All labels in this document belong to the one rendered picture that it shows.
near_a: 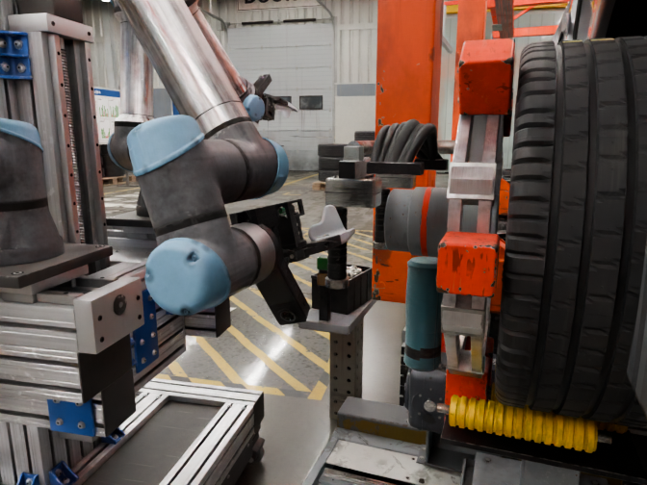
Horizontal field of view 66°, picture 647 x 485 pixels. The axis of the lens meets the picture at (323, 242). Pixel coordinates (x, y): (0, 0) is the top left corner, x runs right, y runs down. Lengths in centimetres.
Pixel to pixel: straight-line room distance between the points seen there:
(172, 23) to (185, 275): 33
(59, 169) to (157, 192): 68
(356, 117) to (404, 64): 1062
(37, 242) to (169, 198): 48
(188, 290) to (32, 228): 51
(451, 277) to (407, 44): 92
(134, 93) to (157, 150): 97
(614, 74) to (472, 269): 33
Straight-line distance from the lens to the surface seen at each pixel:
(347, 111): 1214
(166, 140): 51
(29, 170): 95
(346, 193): 87
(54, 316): 91
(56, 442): 140
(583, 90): 79
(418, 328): 119
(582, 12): 239
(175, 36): 67
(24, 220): 95
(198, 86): 64
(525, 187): 71
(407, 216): 98
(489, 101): 82
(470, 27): 345
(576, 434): 101
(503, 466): 142
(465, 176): 75
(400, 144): 83
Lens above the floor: 102
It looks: 12 degrees down
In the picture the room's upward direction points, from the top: straight up
